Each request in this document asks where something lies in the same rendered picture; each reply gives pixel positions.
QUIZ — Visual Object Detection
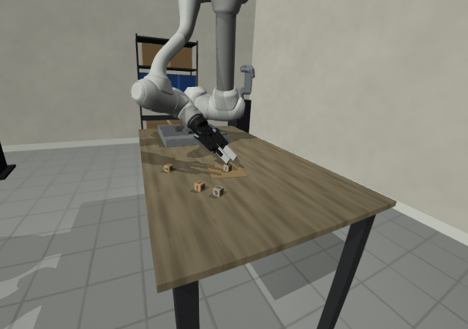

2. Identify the tan flat mat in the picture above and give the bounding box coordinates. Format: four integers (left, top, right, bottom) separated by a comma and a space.
207, 163, 247, 179

